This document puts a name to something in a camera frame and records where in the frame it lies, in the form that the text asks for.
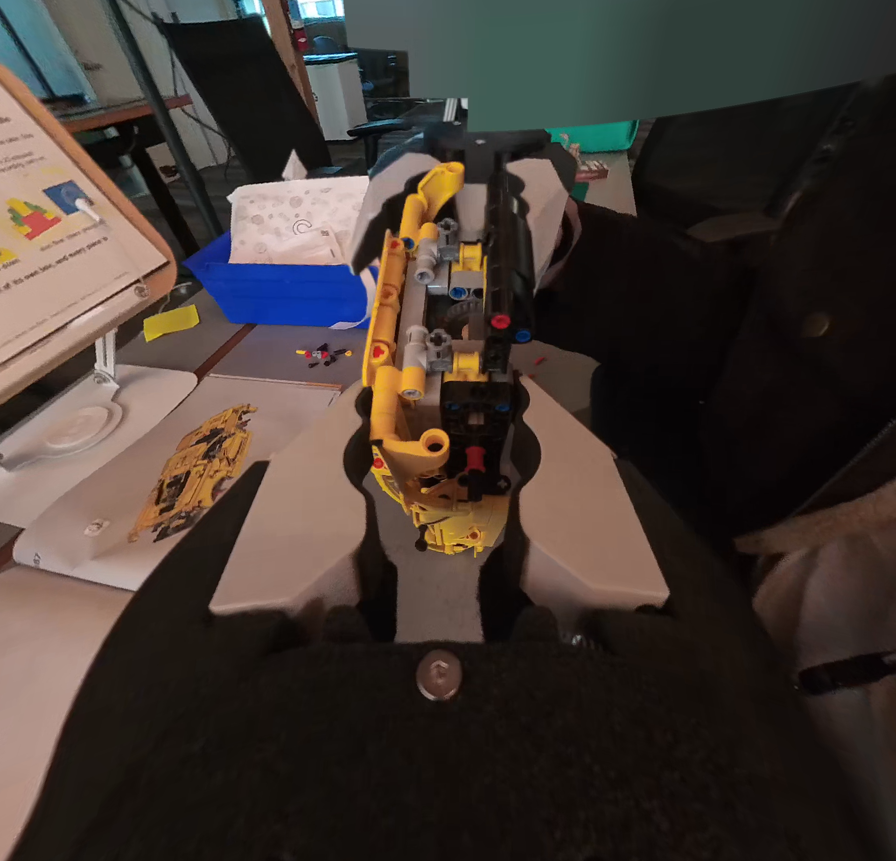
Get black monitor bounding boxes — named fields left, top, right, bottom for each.
left=160, top=15, right=335, bottom=184

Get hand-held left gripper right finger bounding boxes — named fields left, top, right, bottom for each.
left=482, top=374, right=672, bottom=641

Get person's right forearm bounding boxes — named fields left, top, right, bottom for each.
left=535, top=199, right=750, bottom=421

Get white cabinet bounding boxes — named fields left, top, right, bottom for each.
left=303, top=53, right=370, bottom=143

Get beige rounded board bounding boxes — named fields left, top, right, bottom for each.
left=0, top=66, right=177, bottom=405

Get brown background table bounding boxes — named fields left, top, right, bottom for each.
left=41, top=92, right=204, bottom=260

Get black fleece-lined jacket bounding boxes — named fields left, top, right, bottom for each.
left=630, top=77, right=896, bottom=547

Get scattered small brick pieces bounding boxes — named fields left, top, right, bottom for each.
left=294, top=343, right=356, bottom=372

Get printed instruction sheet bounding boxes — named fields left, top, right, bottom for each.
left=0, top=94, right=151, bottom=365

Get yellow brick car model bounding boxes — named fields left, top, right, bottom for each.
left=360, top=162, right=538, bottom=558

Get open instruction booklet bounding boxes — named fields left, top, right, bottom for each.
left=0, top=374, right=345, bottom=858

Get wooden post with red sign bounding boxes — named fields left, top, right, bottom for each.
left=252, top=0, right=321, bottom=128

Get black pipe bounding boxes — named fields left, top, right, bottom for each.
left=90, top=0, right=226, bottom=243

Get grey desk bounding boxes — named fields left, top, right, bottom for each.
left=0, top=133, right=638, bottom=596

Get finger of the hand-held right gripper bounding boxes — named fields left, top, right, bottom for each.
left=507, top=157, right=574, bottom=295
left=349, top=152, right=449, bottom=275

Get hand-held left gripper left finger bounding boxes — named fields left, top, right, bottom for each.
left=209, top=385, right=399, bottom=641

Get light grey hoodie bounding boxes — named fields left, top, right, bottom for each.
left=735, top=479, right=896, bottom=743

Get blue plastic bin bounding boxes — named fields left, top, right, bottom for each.
left=183, top=231, right=382, bottom=331

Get black office chair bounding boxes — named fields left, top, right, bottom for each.
left=346, top=119, right=415, bottom=170

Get printed white paper bag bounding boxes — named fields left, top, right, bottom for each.
left=227, top=175, right=382, bottom=331

